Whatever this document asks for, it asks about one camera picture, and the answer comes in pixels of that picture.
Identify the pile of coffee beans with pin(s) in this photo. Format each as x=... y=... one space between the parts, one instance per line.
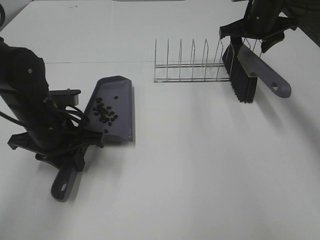
x=105 y=117

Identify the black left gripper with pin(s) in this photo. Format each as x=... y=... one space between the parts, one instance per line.
x=66 y=149

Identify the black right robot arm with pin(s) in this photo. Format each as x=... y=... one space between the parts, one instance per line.
x=298 y=9

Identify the grey plastic dustpan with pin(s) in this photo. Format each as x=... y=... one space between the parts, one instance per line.
x=118 y=92

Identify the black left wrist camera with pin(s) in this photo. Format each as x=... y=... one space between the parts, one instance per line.
x=66 y=97

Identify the metal wire dish rack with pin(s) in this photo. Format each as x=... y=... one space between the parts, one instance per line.
x=180 y=63

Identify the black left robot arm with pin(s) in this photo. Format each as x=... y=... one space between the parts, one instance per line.
x=55 y=129

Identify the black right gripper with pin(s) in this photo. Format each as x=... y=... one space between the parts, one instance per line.
x=260 y=21

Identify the grey hand brush black bristles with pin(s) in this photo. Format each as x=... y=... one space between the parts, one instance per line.
x=245 y=68

